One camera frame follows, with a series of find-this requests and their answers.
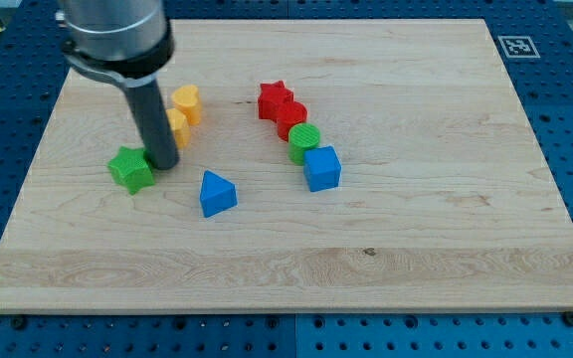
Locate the blue cube block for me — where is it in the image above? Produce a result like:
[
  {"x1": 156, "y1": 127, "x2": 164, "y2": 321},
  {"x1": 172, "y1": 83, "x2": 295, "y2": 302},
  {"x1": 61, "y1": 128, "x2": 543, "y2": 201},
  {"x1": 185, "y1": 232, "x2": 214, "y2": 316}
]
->
[{"x1": 303, "y1": 146, "x2": 342, "y2": 192}]

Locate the green cylinder block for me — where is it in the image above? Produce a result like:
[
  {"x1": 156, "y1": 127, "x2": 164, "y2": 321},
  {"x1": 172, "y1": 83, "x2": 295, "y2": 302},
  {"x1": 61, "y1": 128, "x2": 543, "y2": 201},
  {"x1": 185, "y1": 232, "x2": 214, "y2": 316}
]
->
[{"x1": 287, "y1": 123, "x2": 320, "y2": 165}]

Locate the wooden board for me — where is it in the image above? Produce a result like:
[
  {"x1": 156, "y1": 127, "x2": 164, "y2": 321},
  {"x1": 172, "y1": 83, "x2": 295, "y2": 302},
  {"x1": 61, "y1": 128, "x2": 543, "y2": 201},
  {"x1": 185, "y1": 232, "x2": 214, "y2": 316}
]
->
[{"x1": 0, "y1": 19, "x2": 573, "y2": 314}]

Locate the red cylinder block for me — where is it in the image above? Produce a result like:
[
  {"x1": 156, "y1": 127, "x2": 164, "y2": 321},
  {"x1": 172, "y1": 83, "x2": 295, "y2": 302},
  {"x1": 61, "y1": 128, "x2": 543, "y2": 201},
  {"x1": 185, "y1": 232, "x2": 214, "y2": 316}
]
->
[{"x1": 276, "y1": 101, "x2": 308, "y2": 141}]

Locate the blue triangle block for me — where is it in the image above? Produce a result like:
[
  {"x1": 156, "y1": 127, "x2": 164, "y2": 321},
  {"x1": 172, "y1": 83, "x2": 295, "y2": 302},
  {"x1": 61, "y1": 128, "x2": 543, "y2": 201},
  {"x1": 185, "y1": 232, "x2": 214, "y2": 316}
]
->
[{"x1": 199, "y1": 170, "x2": 238, "y2": 218}]

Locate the red star block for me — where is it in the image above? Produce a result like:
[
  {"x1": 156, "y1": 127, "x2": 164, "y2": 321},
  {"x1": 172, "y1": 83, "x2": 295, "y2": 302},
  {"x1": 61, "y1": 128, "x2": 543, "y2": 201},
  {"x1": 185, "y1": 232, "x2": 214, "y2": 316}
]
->
[{"x1": 257, "y1": 81, "x2": 294, "y2": 121}]

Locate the yellow pentagon block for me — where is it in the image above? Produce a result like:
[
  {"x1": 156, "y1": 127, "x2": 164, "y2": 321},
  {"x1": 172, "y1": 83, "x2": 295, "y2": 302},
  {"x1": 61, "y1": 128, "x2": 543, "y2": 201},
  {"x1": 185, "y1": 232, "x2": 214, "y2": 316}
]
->
[{"x1": 166, "y1": 108, "x2": 191, "y2": 149}]

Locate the yellow heart block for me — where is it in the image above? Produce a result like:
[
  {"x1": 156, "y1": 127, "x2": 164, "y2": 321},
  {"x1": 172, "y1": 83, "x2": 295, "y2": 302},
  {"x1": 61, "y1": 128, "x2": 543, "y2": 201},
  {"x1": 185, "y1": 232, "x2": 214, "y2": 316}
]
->
[{"x1": 171, "y1": 85, "x2": 202, "y2": 125}]

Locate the green star block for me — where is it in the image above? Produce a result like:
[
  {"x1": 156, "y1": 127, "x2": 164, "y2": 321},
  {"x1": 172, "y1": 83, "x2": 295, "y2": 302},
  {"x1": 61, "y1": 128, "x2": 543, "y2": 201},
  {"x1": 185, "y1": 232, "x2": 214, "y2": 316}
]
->
[{"x1": 106, "y1": 146, "x2": 155, "y2": 195}]

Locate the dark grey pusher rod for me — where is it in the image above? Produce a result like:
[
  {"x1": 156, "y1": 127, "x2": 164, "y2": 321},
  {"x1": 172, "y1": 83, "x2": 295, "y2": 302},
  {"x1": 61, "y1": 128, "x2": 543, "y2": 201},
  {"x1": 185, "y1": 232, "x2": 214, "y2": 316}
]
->
[{"x1": 123, "y1": 78, "x2": 179, "y2": 170}]

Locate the white fiducial marker tag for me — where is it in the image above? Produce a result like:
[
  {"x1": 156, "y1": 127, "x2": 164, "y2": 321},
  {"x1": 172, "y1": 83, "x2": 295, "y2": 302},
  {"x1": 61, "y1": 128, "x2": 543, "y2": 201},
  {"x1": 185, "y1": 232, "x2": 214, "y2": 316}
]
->
[{"x1": 497, "y1": 35, "x2": 540, "y2": 59}]

